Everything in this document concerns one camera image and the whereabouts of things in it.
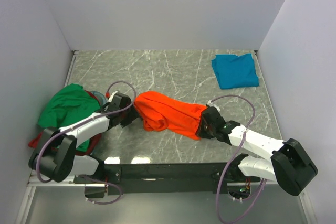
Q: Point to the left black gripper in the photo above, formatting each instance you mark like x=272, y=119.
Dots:
x=133, y=114

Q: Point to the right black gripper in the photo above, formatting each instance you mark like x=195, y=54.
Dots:
x=200, y=132

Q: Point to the orange t-shirt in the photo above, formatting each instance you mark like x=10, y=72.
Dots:
x=159, y=112

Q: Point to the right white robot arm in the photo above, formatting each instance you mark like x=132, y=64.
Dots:
x=284, y=162

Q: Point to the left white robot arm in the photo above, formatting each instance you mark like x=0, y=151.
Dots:
x=55, y=155

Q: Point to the green t-shirt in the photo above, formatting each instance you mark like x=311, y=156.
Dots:
x=68, y=106

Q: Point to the folded blue t-shirt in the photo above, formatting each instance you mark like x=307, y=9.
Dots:
x=234, y=71

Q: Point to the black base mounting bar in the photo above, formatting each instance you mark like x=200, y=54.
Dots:
x=121, y=179

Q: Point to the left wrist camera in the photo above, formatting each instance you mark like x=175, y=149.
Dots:
x=109, y=95

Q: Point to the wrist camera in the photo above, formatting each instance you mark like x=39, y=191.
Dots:
x=211, y=104
x=109, y=95

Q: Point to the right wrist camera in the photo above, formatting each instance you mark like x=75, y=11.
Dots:
x=211, y=104

